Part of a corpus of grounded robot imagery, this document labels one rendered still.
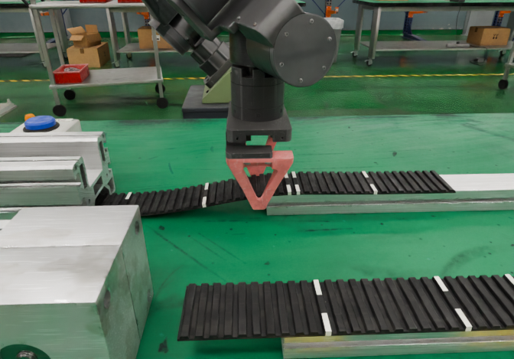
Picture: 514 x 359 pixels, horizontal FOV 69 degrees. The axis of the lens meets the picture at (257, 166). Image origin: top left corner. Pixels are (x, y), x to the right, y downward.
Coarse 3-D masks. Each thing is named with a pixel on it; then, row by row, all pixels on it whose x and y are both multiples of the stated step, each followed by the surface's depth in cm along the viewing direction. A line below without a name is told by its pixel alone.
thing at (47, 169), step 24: (0, 144) 44; (24, 144) 44; (48, 144) 44; (72, 144) 44; (96, 144) 44; (0, 168) 38; (24, 168) 38; (48, 168) 38; (72, 168) 38; (96, 168) 46; (0, 192) 39; (24, 192) 39; (48, 192) 39; (72, 192) 39; (96, 192) 44; (0, 216) 40
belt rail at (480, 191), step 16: (448, 176) 47; (464, 176) 47; (480, 176) 47; (496, 176) 47; (512, 176) 47; (464, 192) 45; (480, 192) 45; (496, 192) 45; (512, 192) 45; (272, 208) 44; (288, 208) 45; (304, 208) 45; (320, 208) 45; (336, 208) 45; (352, 208) 45; (368, 208) 45; (384, 208) 45; (400, 208) 45; (416, 208) 45; (432, 208) 45; (448, 208) 45; (464, 208) 46; (480, 208) 46; (496, 208) 46; (512, 208) 46
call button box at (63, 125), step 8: (56, 120) 57; (64, 120) 57; (72, 120) 57; (16, 128) 55; (24, 128) 54; (48, 128) 54; (56, 128) 54; (64, 128) 54; (72, 128) 55; (80, 128) 58
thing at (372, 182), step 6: (360, 174) 48; (366, 174) 47; (372, 174) 47; (366, 180) 46; (372, 180) 46; (378, 180) 46; (372, 186) 44; (378, 186) 44; (372, 192) 43; (378, 192) 43; (384, 192) 43
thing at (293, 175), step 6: (288, 174) 47; (294, 174) 47; (282, 180) 46; (288, 180) 45; (294, 180) 45; (288, 186) 44; (294, 186) 44; (300, 186) 44; (288, 192) 43; (294, 192) 43; (300, 192) 43
